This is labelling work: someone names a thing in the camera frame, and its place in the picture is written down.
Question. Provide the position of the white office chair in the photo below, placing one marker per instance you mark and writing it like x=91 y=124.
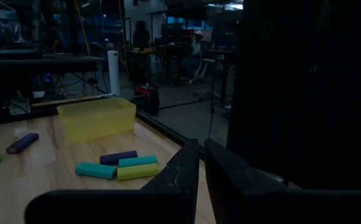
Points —
x=207 y=67

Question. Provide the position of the black desk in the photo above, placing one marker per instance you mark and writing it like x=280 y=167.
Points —
x=43 y=63

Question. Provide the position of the purple rectangular block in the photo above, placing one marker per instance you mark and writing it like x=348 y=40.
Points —
x=118 y=157
x=21 y=143

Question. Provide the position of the black red tool bag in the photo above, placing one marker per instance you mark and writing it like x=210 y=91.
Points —
x=146 y=99

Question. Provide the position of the teal rectangular block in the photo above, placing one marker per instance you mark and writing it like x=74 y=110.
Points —
x=95 y=170
x=138 y=161

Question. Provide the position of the person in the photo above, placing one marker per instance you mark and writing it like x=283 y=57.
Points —
x=141 y=35
x=194 y=46

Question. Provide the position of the black partition panel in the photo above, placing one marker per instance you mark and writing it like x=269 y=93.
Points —
x=308 y=93

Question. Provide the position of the yellow translucent plastic bin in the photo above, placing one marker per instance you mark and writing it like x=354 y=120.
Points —
x=96 y=124

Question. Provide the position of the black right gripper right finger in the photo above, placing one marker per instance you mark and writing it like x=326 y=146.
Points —
x=227 y=180

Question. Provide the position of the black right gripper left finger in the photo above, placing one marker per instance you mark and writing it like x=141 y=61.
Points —
x=183 y=174

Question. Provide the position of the white tower device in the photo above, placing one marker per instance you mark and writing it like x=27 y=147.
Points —
x=113 y=71

